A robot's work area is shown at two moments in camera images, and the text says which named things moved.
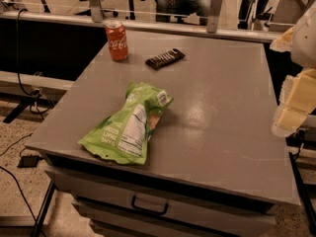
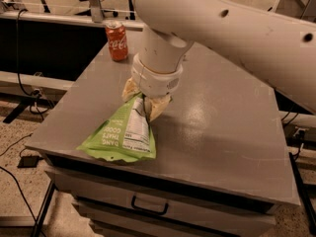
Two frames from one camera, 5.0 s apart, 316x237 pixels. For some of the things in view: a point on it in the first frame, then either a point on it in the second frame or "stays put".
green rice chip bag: x=123 y=134 stays put
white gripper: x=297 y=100 -> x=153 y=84
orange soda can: x=118 y=39 stays put
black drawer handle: x=162 y=213 stays put
